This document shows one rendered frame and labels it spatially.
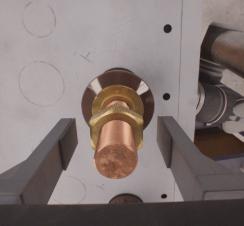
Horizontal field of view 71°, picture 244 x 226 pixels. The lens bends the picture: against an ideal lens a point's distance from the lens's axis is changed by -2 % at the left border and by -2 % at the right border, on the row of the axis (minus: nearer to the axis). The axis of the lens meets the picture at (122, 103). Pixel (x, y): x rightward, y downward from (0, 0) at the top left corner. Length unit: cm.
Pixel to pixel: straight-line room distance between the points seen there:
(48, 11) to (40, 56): 7
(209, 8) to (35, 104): 171
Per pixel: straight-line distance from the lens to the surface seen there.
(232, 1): 198
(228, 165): 116
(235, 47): 51
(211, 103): 48
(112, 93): 20
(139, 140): 15
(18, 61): 35
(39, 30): 33
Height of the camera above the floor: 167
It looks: 73 degrees down
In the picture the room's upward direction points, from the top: 178 degrees clockwise
